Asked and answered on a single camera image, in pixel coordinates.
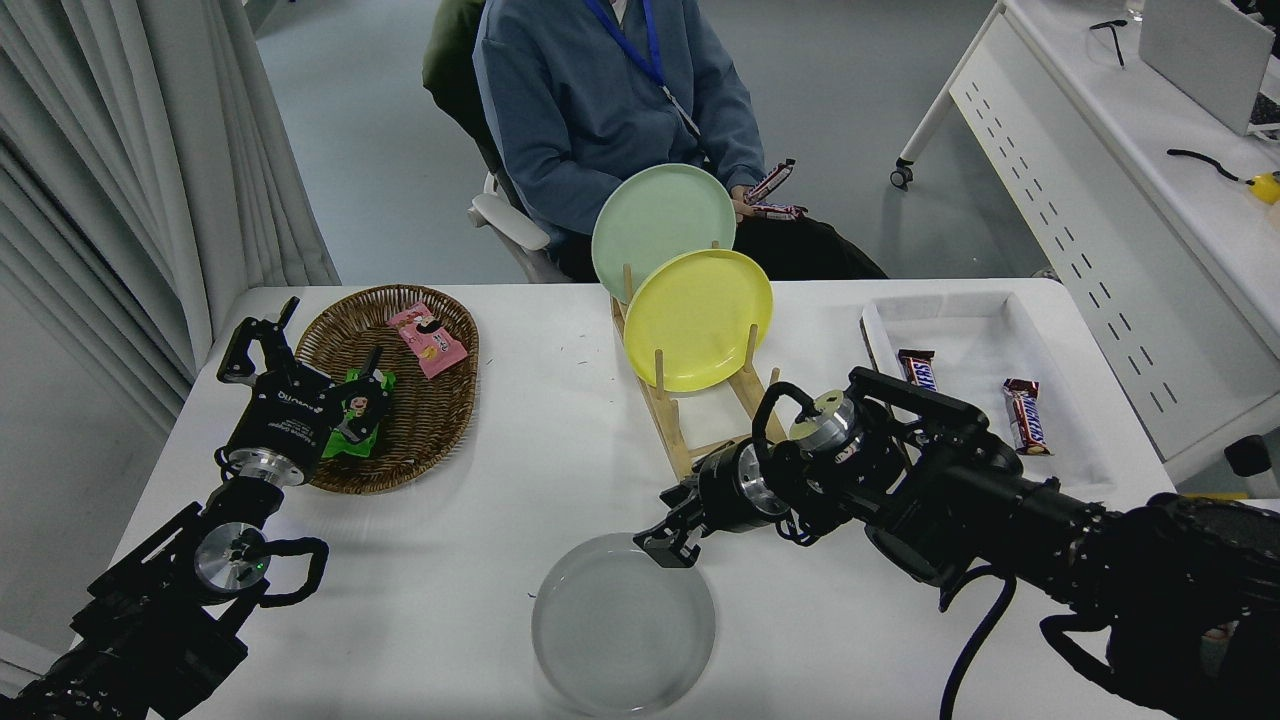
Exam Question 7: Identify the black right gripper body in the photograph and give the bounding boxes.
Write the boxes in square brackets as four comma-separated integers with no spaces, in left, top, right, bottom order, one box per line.
[697,440,767,536]

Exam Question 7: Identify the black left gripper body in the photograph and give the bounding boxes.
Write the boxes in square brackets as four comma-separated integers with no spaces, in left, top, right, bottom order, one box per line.
[226,368,338,469]

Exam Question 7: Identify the grey plate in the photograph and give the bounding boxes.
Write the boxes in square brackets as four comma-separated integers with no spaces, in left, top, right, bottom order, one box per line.
[531,533,717,717]

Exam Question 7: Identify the wooden plate rack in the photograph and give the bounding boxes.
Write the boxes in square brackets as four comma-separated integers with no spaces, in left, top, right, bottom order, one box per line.
[610,240,791,483]

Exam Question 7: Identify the yellow plate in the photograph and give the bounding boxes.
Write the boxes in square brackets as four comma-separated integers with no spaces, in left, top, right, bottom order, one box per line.
[623,249,774,393]

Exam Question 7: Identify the pale green plate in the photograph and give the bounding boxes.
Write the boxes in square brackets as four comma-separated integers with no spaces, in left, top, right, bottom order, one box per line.
[591,164,738,304]

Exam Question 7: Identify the green snack packet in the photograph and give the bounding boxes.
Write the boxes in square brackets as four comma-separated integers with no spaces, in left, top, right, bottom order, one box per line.
[320,368,397,461]

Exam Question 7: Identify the brown wicker basket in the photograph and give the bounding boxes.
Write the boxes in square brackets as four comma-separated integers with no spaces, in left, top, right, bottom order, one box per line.
[295,284,480,496]

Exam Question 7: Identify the pink snack packet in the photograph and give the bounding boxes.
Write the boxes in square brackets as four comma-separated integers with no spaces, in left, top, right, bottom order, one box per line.
[388,302,469,380]

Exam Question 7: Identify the green and white chair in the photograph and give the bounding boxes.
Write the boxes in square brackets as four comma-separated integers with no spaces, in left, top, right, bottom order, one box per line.
[421,0,571,285]

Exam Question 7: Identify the grey curtain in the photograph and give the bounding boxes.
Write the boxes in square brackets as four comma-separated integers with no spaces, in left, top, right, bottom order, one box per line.
[0,0,341,441]

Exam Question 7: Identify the white lined cork tray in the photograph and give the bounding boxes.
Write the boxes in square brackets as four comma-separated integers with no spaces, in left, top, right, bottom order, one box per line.
[860,292,1119,501]

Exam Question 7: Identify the person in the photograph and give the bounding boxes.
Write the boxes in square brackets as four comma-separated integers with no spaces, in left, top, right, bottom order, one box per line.
[472,0,888,283]

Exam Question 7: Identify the white perforated desk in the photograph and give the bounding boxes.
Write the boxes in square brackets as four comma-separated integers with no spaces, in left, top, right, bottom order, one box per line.
[890,0,1280,483]

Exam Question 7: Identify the black glasses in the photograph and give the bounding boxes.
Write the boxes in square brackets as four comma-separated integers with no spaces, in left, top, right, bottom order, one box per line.
[1088,17,1128,68]

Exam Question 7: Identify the silver laptop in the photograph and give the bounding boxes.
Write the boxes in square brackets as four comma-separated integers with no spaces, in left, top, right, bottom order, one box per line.
[1137,0,1280,138]

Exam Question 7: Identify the blue lanyard with badge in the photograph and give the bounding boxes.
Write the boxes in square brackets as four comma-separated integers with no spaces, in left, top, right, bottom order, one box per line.
[585,0,701,138]

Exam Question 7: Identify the black and white post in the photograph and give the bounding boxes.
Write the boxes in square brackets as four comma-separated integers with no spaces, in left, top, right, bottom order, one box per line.
[1225,435,1280,498]

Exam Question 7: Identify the black cable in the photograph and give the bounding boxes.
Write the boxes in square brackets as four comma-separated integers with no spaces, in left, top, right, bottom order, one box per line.
[1166,147,1253,186]

